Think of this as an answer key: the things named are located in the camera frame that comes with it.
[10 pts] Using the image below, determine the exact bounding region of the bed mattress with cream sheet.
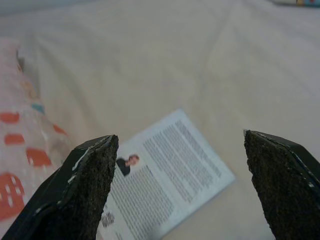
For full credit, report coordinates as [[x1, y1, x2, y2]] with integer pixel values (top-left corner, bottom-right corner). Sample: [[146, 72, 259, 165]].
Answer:
[[0, 0, 320, 240]]

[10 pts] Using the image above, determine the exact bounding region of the white book with blue letters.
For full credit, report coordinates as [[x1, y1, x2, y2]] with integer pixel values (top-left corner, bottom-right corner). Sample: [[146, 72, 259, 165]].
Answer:
[[96, 108, 237, 240]]

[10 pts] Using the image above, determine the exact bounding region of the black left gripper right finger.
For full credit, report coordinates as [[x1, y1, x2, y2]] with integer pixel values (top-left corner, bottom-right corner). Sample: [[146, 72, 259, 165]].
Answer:
[[243, 129, 320, 240]]

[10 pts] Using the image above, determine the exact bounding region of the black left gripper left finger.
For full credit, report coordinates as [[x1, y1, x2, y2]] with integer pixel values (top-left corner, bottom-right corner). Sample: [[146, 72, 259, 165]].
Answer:
[[0, 134, 120, 240]]

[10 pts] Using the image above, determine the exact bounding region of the pink floral pillow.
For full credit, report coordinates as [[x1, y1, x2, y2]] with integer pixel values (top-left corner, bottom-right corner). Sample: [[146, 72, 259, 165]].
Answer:
[[0, 37, 72, 223]]

